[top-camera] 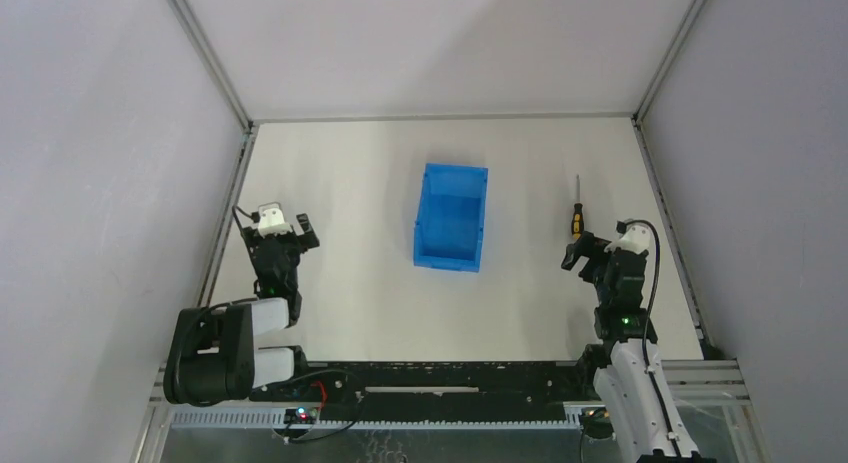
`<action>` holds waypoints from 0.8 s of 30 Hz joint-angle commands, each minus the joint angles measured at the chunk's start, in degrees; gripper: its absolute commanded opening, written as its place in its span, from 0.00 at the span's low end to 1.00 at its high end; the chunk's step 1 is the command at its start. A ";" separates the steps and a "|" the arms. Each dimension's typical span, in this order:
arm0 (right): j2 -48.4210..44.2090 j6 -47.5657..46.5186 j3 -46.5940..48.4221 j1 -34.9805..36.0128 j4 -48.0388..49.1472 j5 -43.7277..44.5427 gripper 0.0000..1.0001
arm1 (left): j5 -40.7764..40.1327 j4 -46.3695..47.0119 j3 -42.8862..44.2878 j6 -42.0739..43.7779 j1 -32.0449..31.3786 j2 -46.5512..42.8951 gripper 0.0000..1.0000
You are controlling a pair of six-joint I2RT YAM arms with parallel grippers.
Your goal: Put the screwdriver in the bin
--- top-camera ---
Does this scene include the yellow black screwdriver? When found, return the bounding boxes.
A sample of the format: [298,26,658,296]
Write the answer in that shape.
[571,175,585,240]

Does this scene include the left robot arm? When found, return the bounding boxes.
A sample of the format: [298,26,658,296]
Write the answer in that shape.
[163,205,320,407]

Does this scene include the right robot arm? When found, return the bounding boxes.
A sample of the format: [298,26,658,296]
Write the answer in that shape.
[562,232,707,462]

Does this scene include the blue plastic bin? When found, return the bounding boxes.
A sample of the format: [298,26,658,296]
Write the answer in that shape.
[413,163,488,273]

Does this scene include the left circuit board with leds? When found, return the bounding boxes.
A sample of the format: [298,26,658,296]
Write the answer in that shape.
[284,407,320,427]

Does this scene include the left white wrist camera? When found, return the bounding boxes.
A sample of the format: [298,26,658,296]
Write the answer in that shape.
[257,202,293,237]

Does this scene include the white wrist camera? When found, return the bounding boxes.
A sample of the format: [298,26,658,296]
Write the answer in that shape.
[604,222,652,254]
[257,202,293,237]

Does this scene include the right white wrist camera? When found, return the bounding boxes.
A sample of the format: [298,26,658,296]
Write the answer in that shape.
[604,222,652,254]

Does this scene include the right aluminium frame profile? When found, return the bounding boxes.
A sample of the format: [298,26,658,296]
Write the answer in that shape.
[631,0,724,360]

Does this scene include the aluminium frame profile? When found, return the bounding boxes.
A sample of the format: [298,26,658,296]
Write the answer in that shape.
[166,0,256,307]
[251,111,635,126]
[631,0,724,360]

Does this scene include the back aluminium frame profile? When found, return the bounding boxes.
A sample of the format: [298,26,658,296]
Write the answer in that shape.
[251,111,635,126]

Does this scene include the white slotted cable duct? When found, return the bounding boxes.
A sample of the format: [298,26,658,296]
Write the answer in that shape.
[171,406,582,430]

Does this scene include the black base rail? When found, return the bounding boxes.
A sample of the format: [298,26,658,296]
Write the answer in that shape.
[249,361,599,421]

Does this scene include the left aluminium frame profile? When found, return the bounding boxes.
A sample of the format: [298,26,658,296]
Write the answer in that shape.
[166,0,256,307]

